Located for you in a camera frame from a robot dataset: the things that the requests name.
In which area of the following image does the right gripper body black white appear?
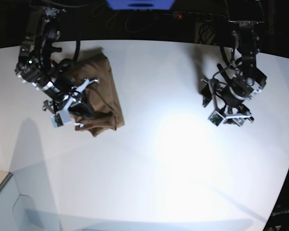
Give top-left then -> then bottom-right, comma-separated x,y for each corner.
42,78 -> 99,117

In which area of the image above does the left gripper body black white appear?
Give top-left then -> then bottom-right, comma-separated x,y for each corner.
200,78 -> 254,127

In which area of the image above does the brown t-shirt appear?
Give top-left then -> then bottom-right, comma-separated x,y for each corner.
67,47 -> 125,137

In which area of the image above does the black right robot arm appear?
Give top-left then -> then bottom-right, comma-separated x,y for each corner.
15,6 -> 99,128

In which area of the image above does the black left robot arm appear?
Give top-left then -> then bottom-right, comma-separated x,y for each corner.
200,21 -> 267,127

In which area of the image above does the blue box overhead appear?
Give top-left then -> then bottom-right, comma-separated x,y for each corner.
106,0 -> 175,10

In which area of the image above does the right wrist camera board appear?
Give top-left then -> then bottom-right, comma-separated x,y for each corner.
51,110 -> 72,128

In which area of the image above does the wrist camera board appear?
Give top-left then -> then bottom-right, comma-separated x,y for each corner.
208,110 -> 226,126
51,110 -> 72,128

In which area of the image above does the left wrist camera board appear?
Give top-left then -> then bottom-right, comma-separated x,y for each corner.
208,110 -> 226,126

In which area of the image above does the black power strip red switch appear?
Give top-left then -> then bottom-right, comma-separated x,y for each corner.
171,11 -> 226,22

